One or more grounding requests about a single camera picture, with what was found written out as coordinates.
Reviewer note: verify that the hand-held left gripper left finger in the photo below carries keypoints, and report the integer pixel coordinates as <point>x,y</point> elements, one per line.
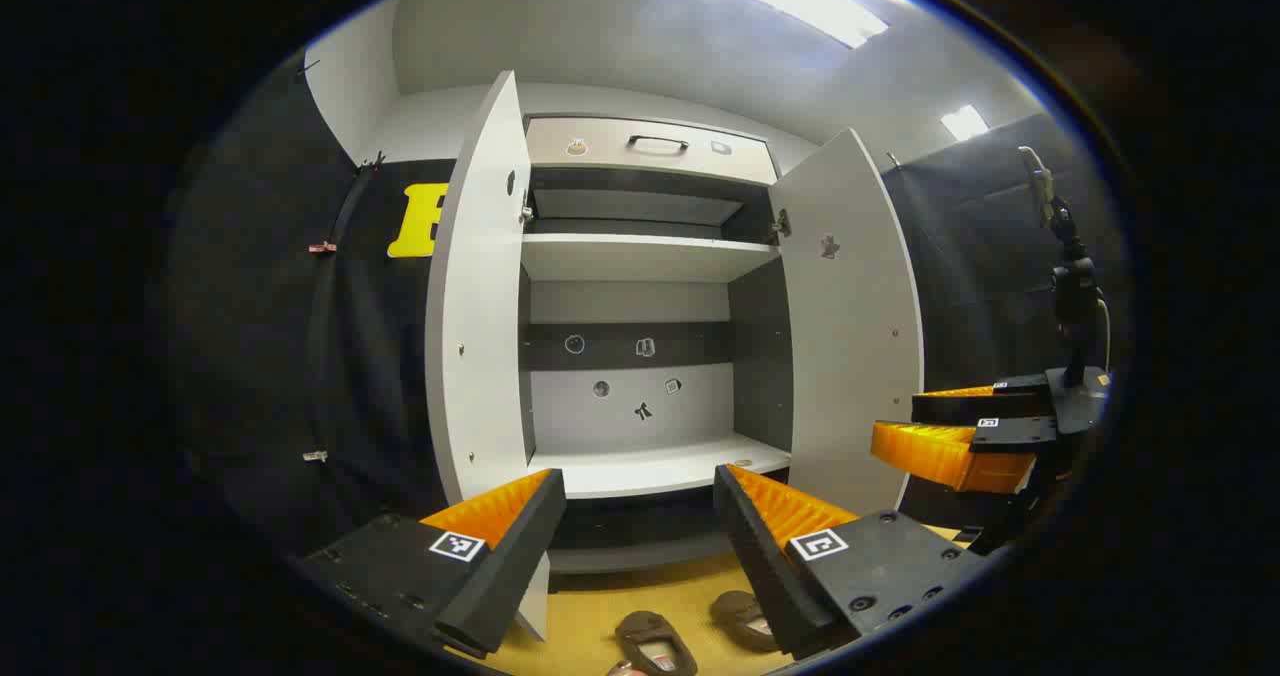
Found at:
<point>500,576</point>

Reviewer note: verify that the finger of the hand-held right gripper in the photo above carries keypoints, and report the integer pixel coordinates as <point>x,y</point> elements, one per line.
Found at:
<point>960,404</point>
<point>940,454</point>

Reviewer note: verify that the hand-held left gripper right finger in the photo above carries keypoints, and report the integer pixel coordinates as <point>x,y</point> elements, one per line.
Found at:
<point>770,576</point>

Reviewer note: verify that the brown fuzzy shoe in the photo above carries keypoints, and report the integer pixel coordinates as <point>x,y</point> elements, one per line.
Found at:
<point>655,646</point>
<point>740,616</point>

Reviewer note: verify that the white shoe cabinet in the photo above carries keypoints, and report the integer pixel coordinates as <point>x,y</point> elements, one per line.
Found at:
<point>620,406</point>

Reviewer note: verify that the white cabinet shelf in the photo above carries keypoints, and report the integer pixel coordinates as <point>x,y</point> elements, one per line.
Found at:
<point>650,468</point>
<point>640,254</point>

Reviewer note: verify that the metal door hinge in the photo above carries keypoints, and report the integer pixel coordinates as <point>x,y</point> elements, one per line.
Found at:
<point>524,211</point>
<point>781,223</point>

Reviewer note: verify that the grey thin cabinet shelf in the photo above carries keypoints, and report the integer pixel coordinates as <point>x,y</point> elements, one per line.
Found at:
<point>630,206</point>

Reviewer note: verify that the beige cabinet drawer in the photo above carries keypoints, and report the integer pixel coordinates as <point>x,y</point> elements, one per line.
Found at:
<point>610,146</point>

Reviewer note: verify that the black backdrop cloth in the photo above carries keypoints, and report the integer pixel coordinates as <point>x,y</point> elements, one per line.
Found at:
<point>260,356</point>
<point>980,256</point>

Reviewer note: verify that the small ceiling light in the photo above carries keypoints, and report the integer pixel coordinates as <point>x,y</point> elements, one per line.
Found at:
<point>965,122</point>

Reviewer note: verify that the red cloth clip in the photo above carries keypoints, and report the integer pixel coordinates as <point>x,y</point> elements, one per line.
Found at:
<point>322,247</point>

